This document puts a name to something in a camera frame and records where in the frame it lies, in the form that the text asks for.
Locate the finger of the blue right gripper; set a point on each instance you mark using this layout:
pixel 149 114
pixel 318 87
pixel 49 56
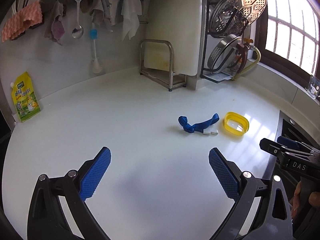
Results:
pixel 287 142

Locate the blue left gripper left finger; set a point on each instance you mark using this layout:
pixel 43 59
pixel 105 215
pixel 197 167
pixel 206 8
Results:
pixel 92 173

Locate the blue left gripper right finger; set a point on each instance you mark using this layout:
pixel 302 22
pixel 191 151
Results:
pixel 227 173

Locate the yellow plastic lid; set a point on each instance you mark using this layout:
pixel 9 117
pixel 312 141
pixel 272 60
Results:
pixel 235 123

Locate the person's right hand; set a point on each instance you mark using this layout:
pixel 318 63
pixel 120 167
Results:
pixel 314 200

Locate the black gas stove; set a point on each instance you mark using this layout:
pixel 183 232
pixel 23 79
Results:
pixel 288 128

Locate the glass pot lid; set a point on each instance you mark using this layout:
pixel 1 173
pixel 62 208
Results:
pixel 231 52

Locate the yellow seasoning pouch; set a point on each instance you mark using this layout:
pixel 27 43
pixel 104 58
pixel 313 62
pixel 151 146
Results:
pixel 24 98

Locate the black lid rack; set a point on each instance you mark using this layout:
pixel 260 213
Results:
pixel 209 44

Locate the steel cutting board rack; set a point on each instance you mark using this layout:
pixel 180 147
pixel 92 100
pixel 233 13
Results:
pixel 161 63

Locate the blue white bottle brush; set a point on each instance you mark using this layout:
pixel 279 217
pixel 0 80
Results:
pixel 96 67

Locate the steel steamer tray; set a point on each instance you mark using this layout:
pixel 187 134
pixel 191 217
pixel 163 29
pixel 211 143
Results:
pixel 228 17

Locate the steel ladle spoon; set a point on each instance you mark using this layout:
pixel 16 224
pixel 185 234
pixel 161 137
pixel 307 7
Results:
pixel 78 31

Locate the purple grey rag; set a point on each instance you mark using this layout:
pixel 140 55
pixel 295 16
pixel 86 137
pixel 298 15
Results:
pixel 55 29

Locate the white cutting board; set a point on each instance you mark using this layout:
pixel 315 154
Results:
pixel 177 21

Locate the grey hanging rag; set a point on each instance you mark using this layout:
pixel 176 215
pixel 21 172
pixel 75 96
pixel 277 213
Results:
pixel 100 13

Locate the white hanging cloth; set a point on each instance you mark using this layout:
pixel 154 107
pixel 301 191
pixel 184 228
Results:
pixel 130 12

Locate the pink waffle cloth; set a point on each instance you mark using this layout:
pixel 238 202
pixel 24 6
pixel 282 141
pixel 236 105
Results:
pixel 22 20

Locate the window frame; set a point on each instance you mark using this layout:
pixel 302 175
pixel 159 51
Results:
pixel 288 37

